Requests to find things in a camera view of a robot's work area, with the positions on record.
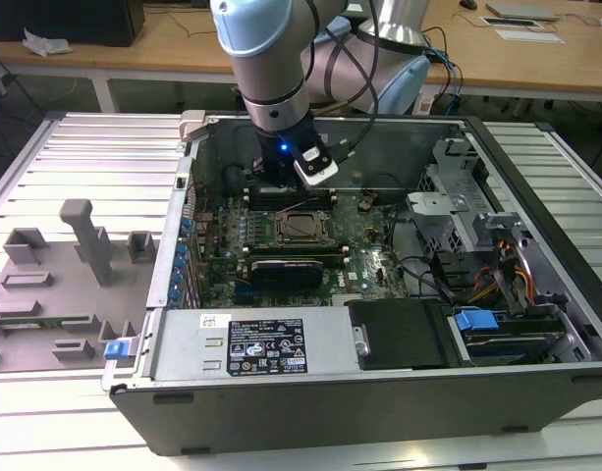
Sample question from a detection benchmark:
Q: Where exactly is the metal socket cover frame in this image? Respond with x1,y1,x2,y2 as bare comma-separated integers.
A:
275,210,333,242

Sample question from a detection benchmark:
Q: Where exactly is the silver CPU plate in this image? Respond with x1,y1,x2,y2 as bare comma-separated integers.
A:
287,215,320,237

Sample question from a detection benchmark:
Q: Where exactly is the CPU socket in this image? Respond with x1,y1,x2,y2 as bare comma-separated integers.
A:
273,208,339,246

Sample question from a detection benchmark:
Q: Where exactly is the black drive bay cover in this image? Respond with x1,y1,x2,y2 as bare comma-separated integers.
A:
347,297,452,372

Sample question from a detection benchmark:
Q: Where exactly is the installed RAM stick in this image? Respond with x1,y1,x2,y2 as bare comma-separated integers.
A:
244,185,337,208

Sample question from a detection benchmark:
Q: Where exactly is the black round fan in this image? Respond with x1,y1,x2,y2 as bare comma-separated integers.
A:
223,165,248,192

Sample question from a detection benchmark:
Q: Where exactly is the black graphics card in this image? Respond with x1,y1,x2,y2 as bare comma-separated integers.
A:
248,258,326,292

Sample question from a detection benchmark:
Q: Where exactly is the wooden desk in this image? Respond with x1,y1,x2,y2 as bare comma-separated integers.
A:
0,0,602,113

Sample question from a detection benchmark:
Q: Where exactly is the green motherboard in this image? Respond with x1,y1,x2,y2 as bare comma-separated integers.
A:
192,188,410,311

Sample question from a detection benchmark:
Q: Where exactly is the metal drive cage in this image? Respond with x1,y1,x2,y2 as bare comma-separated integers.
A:
406,164,494,246

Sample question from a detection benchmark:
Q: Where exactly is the silver power supply unit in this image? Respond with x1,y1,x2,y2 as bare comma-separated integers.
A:
150,308,371,382

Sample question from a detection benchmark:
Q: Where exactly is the blue case latch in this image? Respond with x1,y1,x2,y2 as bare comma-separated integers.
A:
104,340,136,363

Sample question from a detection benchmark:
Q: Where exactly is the grey parts rack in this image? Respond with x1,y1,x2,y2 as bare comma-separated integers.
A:
0,198,160,377

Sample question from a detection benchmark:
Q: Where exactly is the black computer box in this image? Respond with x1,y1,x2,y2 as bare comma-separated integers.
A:
0,0,146,48

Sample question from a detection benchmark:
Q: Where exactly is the crumpled white paper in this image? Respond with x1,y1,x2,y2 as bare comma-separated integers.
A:
22,26,75,56

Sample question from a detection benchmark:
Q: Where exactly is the hard disk in blue carrier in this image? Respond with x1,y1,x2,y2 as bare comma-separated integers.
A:
454,307,566,365

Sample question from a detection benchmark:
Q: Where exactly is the open black PC case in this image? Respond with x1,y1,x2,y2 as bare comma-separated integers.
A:
101,110,602,457

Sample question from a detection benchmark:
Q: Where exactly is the silver laptop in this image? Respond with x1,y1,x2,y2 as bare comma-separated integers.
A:
485,2,561,22

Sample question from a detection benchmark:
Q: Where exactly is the green RAM stick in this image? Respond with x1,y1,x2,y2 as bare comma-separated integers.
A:
0,320,62,331

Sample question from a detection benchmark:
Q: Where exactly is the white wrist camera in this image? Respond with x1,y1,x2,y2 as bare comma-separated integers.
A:
292,141,341,188

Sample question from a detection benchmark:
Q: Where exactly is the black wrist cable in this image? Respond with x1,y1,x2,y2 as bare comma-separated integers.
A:
327,0,383,164

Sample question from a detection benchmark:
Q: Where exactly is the black wire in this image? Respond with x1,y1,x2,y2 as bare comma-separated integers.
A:
397,254,452,301

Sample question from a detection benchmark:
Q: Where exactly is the blue cable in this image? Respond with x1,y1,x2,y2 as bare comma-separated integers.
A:
435,47,465,115

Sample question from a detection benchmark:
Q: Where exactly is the orange yellow wire bundle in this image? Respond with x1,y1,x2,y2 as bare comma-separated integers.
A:
469,238,535,301

